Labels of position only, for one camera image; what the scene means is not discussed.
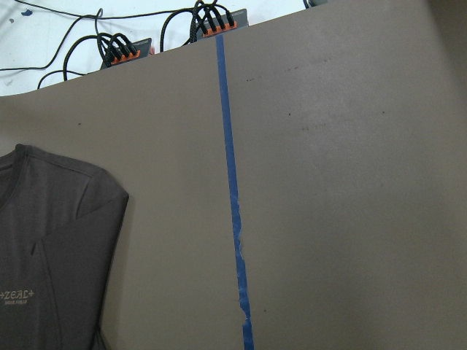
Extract lower orange black usb hub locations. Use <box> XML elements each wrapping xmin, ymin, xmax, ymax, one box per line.
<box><xmin>196</xmin><ymin>9</ymin><xmax>249</xmax><ymax>39</ymax></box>

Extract upper orange black usb hub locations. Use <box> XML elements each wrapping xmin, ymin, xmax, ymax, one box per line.
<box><xmin>100</xmin><ymin>38</ymin><xmax>152</xmax><ymax>70</ymax></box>

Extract orange black usb hub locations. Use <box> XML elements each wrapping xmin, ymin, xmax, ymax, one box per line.
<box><xmin>100</xmin><ymin>38</ymin><xmax>152</xmax><ymax>70</ymax></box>
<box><xmin>196</xmin><ymin>9</ymin><xmax>249</xmax><ymax>39</ymax></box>

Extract dark brown t-shirt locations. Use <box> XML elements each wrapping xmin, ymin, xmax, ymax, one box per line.
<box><xmin>1</xmin><ymin>144</ymin><xmax>128</xmax><ymax>349</ymax></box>

